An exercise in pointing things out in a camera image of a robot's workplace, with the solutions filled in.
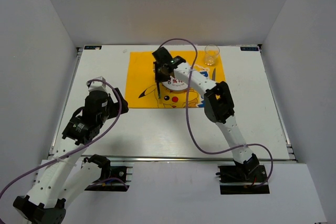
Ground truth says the yellow pikachu cloth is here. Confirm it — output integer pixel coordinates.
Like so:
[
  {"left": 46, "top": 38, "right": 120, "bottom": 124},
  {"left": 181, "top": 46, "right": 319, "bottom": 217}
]
[{"left": 125, "top": 51, "right": 226, "bottom": 109}]

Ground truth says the purple cable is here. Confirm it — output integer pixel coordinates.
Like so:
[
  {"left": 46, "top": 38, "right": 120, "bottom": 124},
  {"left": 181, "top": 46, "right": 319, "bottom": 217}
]
[
  {"left": 159, "top": 38, "right": 274, "bottom": 187},
  {"left": 0, "top": 79, "right": 130, "bottom": 196}
]

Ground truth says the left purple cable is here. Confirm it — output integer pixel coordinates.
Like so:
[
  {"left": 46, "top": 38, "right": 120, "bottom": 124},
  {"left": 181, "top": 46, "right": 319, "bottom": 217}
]
[{"left": 0, "top": 79, "right": 130, "bottom": 196}]

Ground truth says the black corner label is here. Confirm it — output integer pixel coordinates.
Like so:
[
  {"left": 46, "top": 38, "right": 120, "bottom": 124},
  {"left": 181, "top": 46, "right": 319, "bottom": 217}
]
[
  {"left": 240, "top": 47, "right": 259, "bottom": 51},
  {"left": 83, "top": 45, "right": 102, "bottom": 50}
]

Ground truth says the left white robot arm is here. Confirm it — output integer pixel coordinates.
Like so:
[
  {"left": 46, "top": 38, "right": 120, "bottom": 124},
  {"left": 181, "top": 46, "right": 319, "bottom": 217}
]
[{"left": 13, "top": 87, "right": 128, "bottom": 223}]

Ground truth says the clear glass cup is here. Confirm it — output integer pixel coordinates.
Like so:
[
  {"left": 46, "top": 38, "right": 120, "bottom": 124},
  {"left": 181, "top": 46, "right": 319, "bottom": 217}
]
[{"left": 204, "top": 45, "right": 220, "bottom": 66}]

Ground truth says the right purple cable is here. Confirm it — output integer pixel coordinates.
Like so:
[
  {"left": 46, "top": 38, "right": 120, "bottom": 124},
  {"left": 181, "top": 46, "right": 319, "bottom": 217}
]
[{"left": 159, "top": 38, "right": 274, "bottom": 187}]

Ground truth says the left black corner label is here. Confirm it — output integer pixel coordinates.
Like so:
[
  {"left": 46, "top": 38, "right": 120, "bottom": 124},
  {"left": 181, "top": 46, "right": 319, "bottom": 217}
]
[{"left": 83, "top": 45, "right": 102, "bottom": 50}]

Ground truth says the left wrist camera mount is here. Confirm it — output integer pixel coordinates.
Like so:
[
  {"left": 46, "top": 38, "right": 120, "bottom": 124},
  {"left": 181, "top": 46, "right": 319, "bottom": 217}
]
[{"left": 86, "top": 76, "right": 106, "bottom": 92}]

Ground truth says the knife with blue handle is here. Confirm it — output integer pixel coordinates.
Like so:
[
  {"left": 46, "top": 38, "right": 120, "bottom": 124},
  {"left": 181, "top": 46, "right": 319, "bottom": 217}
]
[{"left": 212, "top": 68, "right": 216, "bottom": 81}]

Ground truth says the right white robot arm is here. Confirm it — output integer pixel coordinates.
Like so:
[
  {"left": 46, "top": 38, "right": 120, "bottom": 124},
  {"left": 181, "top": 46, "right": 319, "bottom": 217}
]
[{"left": 152, "top": 47, "right": 259, "bottom": 182}]

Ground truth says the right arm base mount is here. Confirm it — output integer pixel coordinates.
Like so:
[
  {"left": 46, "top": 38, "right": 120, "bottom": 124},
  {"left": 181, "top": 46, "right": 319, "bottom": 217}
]
[{"left": 216, "top": 165, "right": 270, "bottom": 195}]

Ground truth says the right black corner label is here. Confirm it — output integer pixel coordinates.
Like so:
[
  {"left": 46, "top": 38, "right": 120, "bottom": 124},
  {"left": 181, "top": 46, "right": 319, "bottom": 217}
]
[{"left": 240, "top": 47, "right": 259, "bottom": 51}]

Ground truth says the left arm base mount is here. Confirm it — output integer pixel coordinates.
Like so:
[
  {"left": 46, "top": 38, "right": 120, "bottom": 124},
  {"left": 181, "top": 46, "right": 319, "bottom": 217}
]
[{"left": 85, "top": 162, "right": 133, "bottom": 192}]

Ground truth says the white patterned plate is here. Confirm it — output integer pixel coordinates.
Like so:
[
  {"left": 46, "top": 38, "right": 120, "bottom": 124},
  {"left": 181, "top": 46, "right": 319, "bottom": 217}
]
[{"left": 162, "top": 77, "right": 187, "bottom": 92}]

